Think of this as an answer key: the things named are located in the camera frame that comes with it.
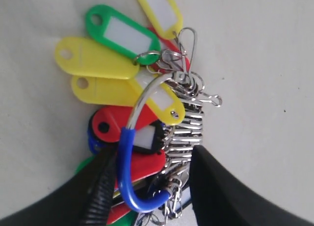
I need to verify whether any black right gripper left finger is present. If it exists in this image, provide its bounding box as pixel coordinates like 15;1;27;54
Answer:
0;149;116;226

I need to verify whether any bunch of colourful key tags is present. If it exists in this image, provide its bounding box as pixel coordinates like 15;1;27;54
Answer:
54;0;222;226

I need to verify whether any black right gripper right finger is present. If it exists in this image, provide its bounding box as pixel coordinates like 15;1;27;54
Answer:
190;145;313;226

